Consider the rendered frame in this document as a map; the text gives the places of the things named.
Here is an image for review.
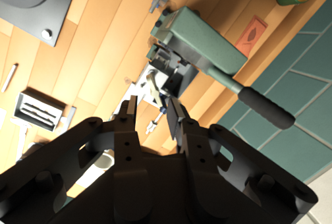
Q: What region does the grey hex bolt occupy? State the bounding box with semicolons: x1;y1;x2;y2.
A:
41;28;53;41

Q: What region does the white cup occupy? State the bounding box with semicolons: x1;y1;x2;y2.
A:
92;148;115;171

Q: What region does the grey die block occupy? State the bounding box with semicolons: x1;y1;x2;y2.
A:
149;47;200;98

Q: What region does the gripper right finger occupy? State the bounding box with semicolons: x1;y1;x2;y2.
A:
166;98;319;220

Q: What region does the orange-red card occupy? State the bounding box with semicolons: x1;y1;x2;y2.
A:
234;14;269;59

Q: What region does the grey steel base plate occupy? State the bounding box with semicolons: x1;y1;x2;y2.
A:
0;0;80;48

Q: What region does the small white bolt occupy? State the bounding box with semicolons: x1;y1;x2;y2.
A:
146;111;165;134

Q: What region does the white lamp stand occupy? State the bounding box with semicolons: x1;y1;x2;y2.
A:
9;117;45;163

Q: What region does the grey parts tray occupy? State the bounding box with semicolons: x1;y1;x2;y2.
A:
11;91;78;133

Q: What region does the cream flip block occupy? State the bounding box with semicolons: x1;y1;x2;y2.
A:
146;72;163;109

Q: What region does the blue wing screw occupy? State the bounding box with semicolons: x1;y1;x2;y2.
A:
159;92;171;114

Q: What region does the green lever with black grip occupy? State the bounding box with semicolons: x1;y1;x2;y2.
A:
207;67;296;130

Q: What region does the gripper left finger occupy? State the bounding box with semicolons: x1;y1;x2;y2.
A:
0;95;151;224

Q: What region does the green bench shear body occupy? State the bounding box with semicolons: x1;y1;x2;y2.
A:
148;5;249;76

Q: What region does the white stick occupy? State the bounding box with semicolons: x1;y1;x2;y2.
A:
1;63;20;94

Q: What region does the light grey shear foot plate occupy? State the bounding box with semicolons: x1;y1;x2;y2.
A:
123;62;163;107

